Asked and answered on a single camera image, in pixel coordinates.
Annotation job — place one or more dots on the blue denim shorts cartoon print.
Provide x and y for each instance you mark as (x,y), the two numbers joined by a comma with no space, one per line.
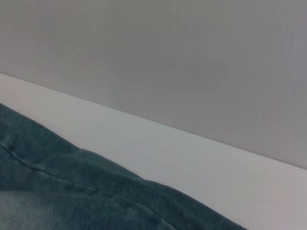
(72,191)

